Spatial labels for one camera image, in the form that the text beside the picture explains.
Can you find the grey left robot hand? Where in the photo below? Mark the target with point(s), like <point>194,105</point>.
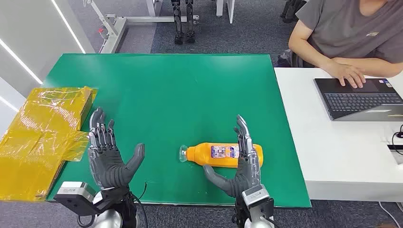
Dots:
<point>105,163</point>

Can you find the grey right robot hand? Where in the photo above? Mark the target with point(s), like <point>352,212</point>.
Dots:
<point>247,176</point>

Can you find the orange plastic bottle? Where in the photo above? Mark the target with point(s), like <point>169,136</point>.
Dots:
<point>201,154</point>

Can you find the person's right forearm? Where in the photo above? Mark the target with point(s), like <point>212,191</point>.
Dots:
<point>310,55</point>

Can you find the person's left forearm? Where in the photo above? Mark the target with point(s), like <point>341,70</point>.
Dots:
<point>371,66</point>

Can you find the yellow taped cardboard box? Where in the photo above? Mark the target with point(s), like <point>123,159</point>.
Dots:
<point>34,141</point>

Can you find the white desk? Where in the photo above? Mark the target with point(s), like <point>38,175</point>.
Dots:
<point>330,151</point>

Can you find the dark grey laptop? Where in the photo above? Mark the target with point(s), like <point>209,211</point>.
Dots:
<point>359,102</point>

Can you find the person's right hand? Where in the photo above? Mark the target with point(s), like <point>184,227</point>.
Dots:
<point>346,72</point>

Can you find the white desk device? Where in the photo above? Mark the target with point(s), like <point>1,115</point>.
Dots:
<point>396,149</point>

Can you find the black silver humanoid robot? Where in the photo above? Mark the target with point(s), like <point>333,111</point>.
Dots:
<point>178,25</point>

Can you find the white table legs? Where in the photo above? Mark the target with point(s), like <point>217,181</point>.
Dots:
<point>231,9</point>

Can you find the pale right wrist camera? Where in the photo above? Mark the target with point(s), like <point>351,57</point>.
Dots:
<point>256,196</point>

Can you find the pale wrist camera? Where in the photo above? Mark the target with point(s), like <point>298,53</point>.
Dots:
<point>74,190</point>
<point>256,196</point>

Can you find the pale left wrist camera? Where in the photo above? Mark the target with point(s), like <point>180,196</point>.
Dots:
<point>74,190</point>

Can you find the white wall light strip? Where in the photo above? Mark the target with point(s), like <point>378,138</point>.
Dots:
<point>8,104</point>
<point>67,26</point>
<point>20,61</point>

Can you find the white metal gantry frame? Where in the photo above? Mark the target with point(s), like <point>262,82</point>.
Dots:
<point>115,26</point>

